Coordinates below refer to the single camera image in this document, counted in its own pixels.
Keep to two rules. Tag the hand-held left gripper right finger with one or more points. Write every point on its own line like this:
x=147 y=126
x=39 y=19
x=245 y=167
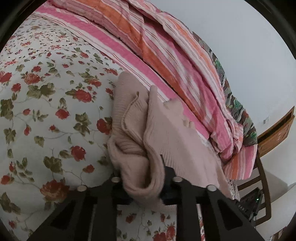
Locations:
x=171 y=185

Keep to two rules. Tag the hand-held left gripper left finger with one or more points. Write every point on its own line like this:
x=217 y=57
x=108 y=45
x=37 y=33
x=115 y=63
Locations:
x=113 y=190

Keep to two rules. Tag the pink knit sweater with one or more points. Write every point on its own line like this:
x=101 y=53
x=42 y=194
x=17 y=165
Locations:
x=161 y=139

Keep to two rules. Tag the brown wooden door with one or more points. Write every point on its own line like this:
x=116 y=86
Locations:
x=277 y=134

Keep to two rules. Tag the dark floral patchwork quilt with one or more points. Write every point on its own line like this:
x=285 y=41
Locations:
x=238 y=111

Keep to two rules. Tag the floral bed sheet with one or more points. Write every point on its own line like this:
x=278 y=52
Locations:
x=57 y=104

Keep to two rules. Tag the pink orange striped quilt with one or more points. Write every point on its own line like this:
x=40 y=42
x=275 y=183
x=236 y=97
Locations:
x=173 y=58

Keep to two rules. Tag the white wall switch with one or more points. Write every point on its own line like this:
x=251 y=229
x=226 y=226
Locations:
x=266 y=120

